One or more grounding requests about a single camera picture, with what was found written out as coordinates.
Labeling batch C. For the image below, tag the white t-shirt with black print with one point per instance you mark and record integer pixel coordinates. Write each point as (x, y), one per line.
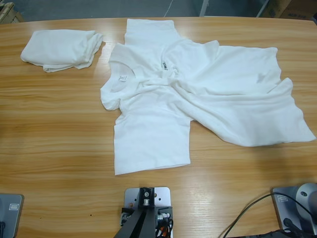
(173, 111)

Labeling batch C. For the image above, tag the folded plain white t-shirt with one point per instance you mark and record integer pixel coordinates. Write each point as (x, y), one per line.
(59, 49)

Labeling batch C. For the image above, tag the brown cardboard box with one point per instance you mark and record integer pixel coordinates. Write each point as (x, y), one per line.
(292, 7)

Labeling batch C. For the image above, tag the wooden pallet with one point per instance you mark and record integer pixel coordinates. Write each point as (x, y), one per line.
(10, 12)

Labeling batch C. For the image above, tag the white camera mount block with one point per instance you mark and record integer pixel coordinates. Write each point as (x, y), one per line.
(162, 196)

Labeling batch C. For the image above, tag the dark camera post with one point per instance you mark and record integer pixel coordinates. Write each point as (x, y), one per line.
(138, 223)

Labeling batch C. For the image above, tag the white metal frame leg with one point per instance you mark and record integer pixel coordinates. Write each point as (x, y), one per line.
(204, 7)
(263, 7)

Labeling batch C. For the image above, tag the grey base plate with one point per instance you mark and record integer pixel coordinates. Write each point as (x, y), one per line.
(15, 215)
(284, 205)

